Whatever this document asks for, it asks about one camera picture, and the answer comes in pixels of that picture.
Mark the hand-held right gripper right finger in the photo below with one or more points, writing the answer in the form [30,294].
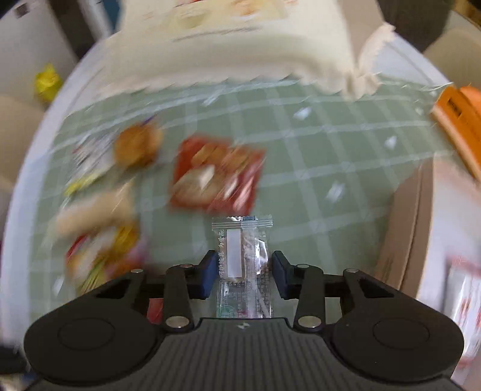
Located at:
[281,276]

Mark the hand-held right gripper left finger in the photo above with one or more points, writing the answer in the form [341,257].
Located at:
[210,273]

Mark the clear snack packet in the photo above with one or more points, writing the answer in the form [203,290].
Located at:
[240,244]

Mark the cardboard box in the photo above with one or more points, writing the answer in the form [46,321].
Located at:
[424,225]

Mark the red snack packet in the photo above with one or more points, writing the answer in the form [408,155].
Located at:
[214,176]

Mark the colourful striped snack packet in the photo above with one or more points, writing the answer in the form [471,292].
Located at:
[101,255]

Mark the green checked tablecloth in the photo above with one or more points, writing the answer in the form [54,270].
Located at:
[319,161]

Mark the beige snack packet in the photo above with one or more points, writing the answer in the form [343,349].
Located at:
[97,210]

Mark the round pastry snack packet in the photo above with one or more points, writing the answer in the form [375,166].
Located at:
[137,146]

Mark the yellow snack packet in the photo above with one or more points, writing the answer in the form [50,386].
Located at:
[80,185]

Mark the cream fabric food cover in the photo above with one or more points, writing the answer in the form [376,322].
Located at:
[240,49]

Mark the orange box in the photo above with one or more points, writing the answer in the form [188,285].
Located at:
[460,116]

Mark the yellow bag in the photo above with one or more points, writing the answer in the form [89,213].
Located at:
[48,82]

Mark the white plastic chair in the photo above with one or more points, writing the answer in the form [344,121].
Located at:
[456,49]

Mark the white cabinet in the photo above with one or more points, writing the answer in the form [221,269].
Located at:
[30,37]

